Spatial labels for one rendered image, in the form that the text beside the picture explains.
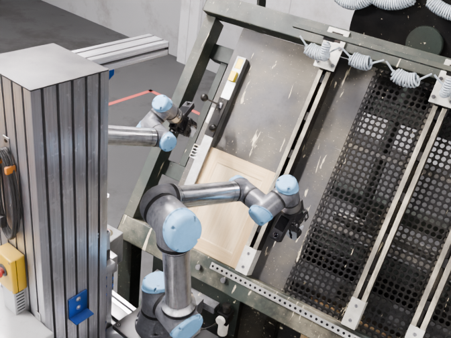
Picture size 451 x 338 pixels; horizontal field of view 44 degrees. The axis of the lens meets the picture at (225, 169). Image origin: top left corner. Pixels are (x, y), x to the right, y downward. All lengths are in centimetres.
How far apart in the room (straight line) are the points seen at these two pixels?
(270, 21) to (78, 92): 140
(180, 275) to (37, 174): 53
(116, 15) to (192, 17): 159
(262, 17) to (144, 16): 533
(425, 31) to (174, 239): 183
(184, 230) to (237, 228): 107
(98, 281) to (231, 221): 89
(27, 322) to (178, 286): 49
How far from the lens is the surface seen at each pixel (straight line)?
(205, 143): 272
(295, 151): 252
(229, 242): 264
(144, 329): 207
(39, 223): 163
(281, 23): 269
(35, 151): 150
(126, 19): 827
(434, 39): 296
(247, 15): 276
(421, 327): 242
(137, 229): 283
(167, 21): 768
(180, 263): 169
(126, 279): 307
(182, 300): 182
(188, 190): 177
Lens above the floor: 260
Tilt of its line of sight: 31 degrees down
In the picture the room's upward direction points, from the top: 8 degrees clockwise
